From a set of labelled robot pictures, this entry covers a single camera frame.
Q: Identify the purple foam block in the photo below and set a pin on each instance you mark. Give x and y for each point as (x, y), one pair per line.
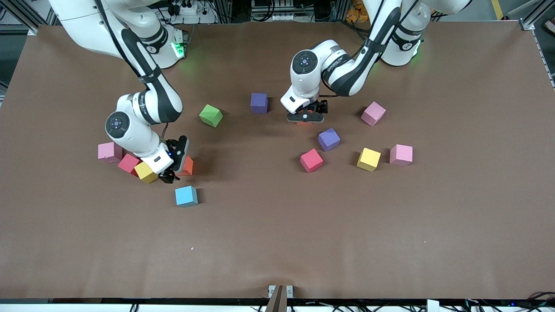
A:
(259, 102)
(328, 139)

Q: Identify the aluminium frame profile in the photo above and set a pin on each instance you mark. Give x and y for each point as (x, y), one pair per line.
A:
(527, 25)
(32, 31)

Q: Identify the yellow foam block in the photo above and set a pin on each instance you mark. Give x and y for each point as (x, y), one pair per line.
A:
(368, 159)
(145, 172)

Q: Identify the green foam block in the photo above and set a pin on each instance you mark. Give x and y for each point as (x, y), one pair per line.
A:
(211, 115)

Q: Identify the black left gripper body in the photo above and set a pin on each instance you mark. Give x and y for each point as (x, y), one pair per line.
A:
(322, 106)

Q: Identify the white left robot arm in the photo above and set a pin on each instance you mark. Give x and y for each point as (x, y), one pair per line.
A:
(305, 82)

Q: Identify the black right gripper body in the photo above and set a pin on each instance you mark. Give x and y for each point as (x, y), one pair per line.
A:
(175, 149)

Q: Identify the lilac pink foam block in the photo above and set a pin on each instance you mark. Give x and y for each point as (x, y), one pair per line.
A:
(373, 113)

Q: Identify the pile of orange snacks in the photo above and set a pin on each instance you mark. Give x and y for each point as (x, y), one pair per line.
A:
(355, 15)

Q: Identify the white power strip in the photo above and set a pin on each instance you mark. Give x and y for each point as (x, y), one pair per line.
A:
(282, 17)
(204, 17)

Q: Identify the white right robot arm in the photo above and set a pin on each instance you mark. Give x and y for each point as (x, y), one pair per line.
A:
(130, 134)

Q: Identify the small metal bracket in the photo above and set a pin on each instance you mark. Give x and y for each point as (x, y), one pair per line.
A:
(271, 290)

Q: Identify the red foam block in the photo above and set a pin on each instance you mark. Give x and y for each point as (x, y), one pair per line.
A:
(311, 160)
(127, 164)

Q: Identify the cyan foam block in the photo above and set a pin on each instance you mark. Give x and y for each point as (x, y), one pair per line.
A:
(186, 196)

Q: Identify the brown upright pole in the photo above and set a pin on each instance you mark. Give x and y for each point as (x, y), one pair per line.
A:
(277, 301)

